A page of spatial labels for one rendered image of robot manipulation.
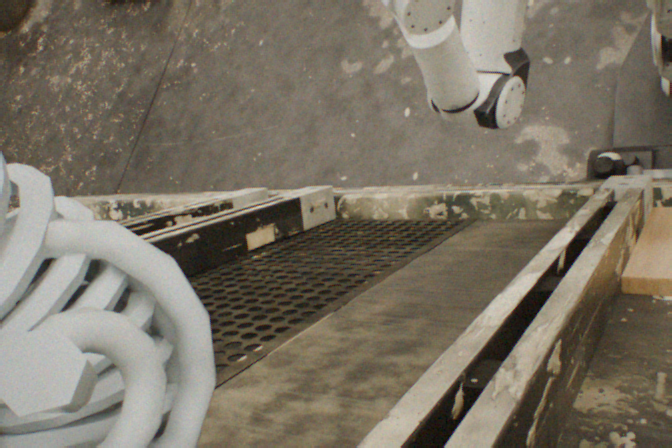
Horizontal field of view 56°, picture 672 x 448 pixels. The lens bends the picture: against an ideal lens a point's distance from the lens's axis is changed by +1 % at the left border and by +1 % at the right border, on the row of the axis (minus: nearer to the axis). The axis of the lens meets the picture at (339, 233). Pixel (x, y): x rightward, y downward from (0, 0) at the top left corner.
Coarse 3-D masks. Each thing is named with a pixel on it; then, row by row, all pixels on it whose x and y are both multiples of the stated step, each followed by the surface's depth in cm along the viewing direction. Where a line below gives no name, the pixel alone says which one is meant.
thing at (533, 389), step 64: (0, 192) 11; (640, 192) 86; (64, 256) 12; (576, 256) 66; (0, 320) 11; (512, 320) 45; (576, 320) 46; (448, 384) 35; (512, 384) 34; (576, 384) 45
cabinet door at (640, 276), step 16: (656, 208) 100; (656, 224) 89; (640, 240) 82; (656, 240) 81; (640, 256) 74; (656, 256) 74; (624, 272) 69; (640, 272) 68; (656, 272) 68; (624, 288) 67; (640, 288) 67; (656, 288) 66
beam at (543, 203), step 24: (192, 192) 167; (216, 192) 161; (432, 192) 121; (456, 192) 118; (480, 192) 116; (504, 192) 113; (528, 192) 111; (552, 192) 109; (576, 192) 107; (96, 216) 172; (120, 216) 167; (336, 216) 132; (360, 216) 129; (384, 216) 127; (408, 216) 124; (432, 216) 121; (456, 216) 119; (480, 216) 116; (504, 216) 114; (528, 216) 112; (552, 216) 110; (360, 240) 131
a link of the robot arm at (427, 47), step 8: (400, 24) 82; (448, 24) 80; (408, 32) 82; (432, 32) 81; (440, 32) 80; (448, 32) 80; (456, 32) 81; (408, 40) 82; (416, 40) 81; (424, 40) 81; (432, 40) 80; (440, 40) 80; (448, 40) 80; (456, 40) 81; (416, 48) 81; (424, 48) 80; (432, 48) 80; (440, 48) 80; (448, 48) 81; (416, 56) 83; (424, 56) 82; (432, 56) 81; (440, 56) 81
